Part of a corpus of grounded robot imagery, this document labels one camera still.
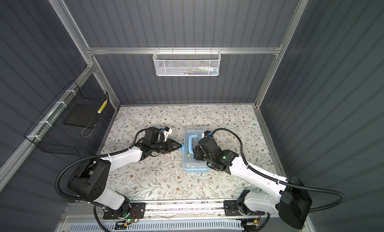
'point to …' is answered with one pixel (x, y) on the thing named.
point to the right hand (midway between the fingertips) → (196, 152)
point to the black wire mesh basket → (49, 133)
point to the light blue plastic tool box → (189, 170)
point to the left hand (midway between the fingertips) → (181, 146)
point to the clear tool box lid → (193, 135)
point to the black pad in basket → (83, 115)
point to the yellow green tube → (102, 106)
